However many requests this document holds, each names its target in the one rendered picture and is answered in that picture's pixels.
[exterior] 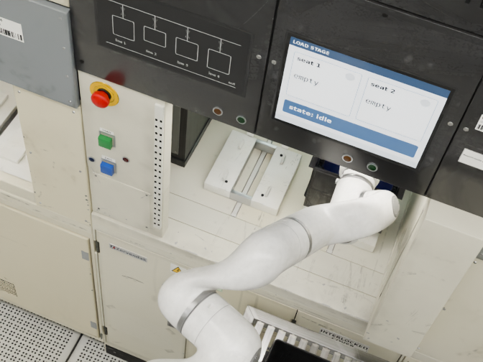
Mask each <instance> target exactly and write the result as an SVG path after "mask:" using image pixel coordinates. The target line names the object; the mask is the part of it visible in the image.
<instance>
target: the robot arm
mask: <svg viewBox="0 0 483 362"><path fill-rule="evenodd" d="M339 177H340V179H339V178H337V179H336V183H335V184H336V188H335V190H334V193H333V196H332V198H331V202H330V203H326V204H321V205H314V206H310V207H307V208H304V209H302V210H299V211H298V212H295V213H293V214H291V215H288V216H286V217H284V218H282V219H279V220H278V221H275V222H274V223H271V224H269V225H268V226H265V227H264V228H261V229H259V230H258V231H255V232H254V233H252V234H251V235H250V236H248V237H247V238H246V239H245V240H244V241H243V242H242V243H241V244H240V245H239V246H238V247H237V248H236V249H235V251H234V252H233V253H232V254H230V255H229V256H228V257H227V258H225V259H224V260H222V261H220V262H218V263H216V264H211V265H208V266H201V267H196V268H192V269H186V270H184V271H180V272H178V273H176V274H174V275H172V276H171V277H169V278H168V279H167V280H166V281H165V282H164V283H163V284H162V286H161V287H160V291H159V293H158V298H157V301H158V306H159V309H160V311H161V313H162V314H163V316H164V317H165V318H166V319H167V321H168V322H169V323H170V324H171V325H172V326H173V327H174V328H176V329H177V330H178V331H179V332H180V333H181V334H182V335H183V336H184V337H185V338H187V339H188V340H189V341H190V342H191V343H192V344H193V345H194V346H195V347H196V348H197V351H196V353H195V354H194V355H193V356H191V357H190V358H184V359H164V358H161V359H154V360H151V361H147V362H258V361H259V359H260V356H261V353H262V342H261V339H260V336H259V333H258V332H257V330H256V329H255V327H254V326H253V325H252V324H251V323H250V322H249V321H248V320H247V319H246V318H245V317H244V316H243V315H242V314H241V313H239V312H238V311H237V310H236V309H235V308H233V307H232V306H231V305H230V304H229V303H228V302H227V301H226V300H225V299H224V298H222V297H221V296H220V295H219V294H218V293H217V292H216V290H217V289H227V290H235V291H247V290H253V289H259V288H261V287H264V286H266V285H268V284H270V283H271V282H273V281H274V280H275V279H276V278H277V277H278V276H279V275H280V274H281V273H283V272H284V271H285V270H287V269H289V268H290V267H292V266H294V265H295V264H297V263H298V262H300V261H302V260H304V259H305V258H307V257H309V256H310V255H312V254H314V253H315V252H317V251H318V250H320V249H322V248H323V247H325V246H329V245H333V244H337V243H339V244H353V243H356V242H357V241H358V240H359V239H361V238H366V237H368V236H371V235H374V234H376V233H378V232H380V231H382V230H383V229H385V228H386V227H388V226H389V225H390V224H392V223H393V222H394V221H395V219H396V218H397V216H398V213H399V211H400V204H399V200H398V199H397V197H396V195H395V194H394V193H392V192H390V191H388V190H374V189H375V188H376V186H377V184H378V183H379V181H380V180H378V179H375V178H373V177H370V176H367V175H364V174H362V173H359V172H356V171H354V170H351V169H348V168H345V167H342V166H340V169H339Z"/></svg>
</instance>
